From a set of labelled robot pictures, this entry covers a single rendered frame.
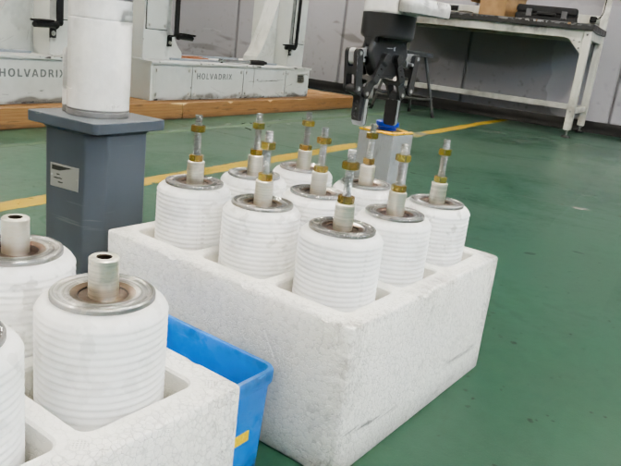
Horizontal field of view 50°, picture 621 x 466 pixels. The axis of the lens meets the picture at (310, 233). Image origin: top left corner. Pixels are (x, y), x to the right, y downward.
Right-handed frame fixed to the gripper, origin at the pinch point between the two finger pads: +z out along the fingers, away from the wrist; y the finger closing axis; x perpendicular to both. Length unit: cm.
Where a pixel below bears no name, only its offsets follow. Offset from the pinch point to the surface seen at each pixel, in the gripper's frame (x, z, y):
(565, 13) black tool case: -172, -47, -386
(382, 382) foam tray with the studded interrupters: 23.2, 26.4, 19.5
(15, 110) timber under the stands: -190, 28, -18
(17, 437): 27, 16, 61
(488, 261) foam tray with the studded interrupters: 18.3, 17.5, -7.2
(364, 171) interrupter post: 0.3, 8.1, 1.1
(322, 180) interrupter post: 3.0, 8.2, 12.2
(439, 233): 15.1, 13.3, 1.2
